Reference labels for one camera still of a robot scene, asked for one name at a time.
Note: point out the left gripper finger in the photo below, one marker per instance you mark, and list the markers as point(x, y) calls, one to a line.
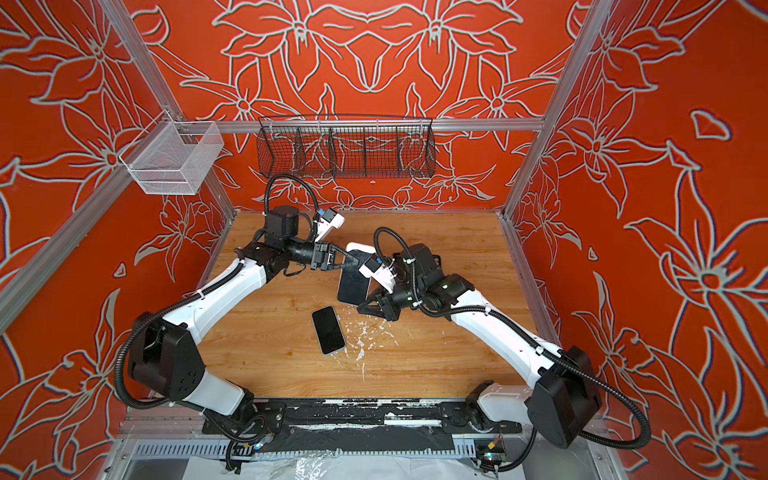
point(356, 252)
point(349, 264)

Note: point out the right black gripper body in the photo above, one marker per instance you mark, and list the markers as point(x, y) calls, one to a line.
point(409, 294)

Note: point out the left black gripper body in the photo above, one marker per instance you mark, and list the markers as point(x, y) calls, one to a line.
point(305, 253)

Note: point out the phone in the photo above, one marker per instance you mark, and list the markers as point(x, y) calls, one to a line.
point(353, 287)
point(328, 330)

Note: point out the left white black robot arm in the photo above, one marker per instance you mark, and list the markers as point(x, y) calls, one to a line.
point(160, 363)

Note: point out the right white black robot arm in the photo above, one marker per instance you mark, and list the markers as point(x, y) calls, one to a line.
point(565, 396)

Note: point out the phone in white case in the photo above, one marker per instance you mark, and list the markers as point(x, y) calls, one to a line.
point(328, 330)

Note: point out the clear plastic bin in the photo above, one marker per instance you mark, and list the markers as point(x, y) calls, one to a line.
point(167, 161)

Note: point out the small green circuit board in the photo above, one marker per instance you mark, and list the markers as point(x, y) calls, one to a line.
point(490, 456)

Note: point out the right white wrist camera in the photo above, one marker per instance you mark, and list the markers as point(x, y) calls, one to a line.
point(376, 269)

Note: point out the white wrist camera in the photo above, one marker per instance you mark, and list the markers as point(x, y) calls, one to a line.
point(376, 269)
point(326, 221)

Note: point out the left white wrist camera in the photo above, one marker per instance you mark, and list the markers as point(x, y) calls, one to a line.
point(326, 221)

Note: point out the aluminium frame rails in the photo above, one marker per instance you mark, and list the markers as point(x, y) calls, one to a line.
point(132, 133)

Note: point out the black wire basket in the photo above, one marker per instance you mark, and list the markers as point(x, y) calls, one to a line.
point(347, 147)

